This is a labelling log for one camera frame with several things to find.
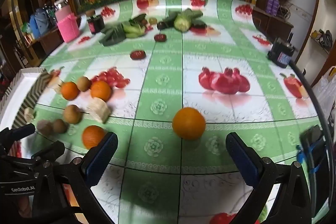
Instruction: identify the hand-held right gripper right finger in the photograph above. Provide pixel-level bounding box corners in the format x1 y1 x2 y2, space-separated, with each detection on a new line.
226 132 313 224

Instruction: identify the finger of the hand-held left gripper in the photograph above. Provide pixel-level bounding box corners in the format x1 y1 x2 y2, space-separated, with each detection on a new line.
30 140 66 162
0 123 36 142

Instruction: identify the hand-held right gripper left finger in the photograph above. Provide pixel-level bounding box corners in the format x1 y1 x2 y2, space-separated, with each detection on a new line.
31 132 119 224

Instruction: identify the orange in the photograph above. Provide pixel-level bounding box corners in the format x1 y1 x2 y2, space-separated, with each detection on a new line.
82 125 106 149
172 107 206 141
90 80 113 102
61 81 80 101

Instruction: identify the white striped-edge foam tray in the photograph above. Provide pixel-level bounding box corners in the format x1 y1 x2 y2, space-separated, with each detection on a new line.
0 67 54 130

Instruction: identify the blue phone clip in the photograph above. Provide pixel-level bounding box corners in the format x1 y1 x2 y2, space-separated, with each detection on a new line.
297 144 322 174

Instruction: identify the black smartphone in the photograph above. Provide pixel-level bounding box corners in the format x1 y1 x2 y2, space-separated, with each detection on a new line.
299 124 328 174

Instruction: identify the wooden counter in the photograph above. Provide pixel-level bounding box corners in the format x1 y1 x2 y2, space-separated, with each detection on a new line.
25 27 66 62

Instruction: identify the blue thermos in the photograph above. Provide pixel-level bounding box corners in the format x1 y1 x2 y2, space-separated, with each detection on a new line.
29 14 41 39

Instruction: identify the blue-grey kettle flask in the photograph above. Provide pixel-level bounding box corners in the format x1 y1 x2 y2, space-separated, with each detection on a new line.
35 8 54 35

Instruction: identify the pink knit-sleeve bottle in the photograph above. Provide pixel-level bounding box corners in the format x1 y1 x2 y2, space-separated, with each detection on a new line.
54 0 81 43

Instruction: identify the black electronic device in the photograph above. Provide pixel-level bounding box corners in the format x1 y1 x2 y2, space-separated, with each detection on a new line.
267 32 296 69

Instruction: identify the dark green leaf vegetable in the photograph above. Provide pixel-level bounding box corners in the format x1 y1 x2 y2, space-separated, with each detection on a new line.
98 23 127 46

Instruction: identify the dark jar with pink label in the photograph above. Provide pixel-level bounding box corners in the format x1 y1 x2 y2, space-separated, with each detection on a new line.
87 15 105 35

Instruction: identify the light green bok choy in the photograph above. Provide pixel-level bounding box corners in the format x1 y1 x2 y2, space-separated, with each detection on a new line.
121 20 147 39

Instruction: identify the wooden side cabinet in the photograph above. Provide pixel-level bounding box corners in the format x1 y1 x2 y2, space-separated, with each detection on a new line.
252 7 294 42

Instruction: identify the green cabbage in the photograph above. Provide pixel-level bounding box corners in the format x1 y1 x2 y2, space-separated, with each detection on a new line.
168 9 204 32

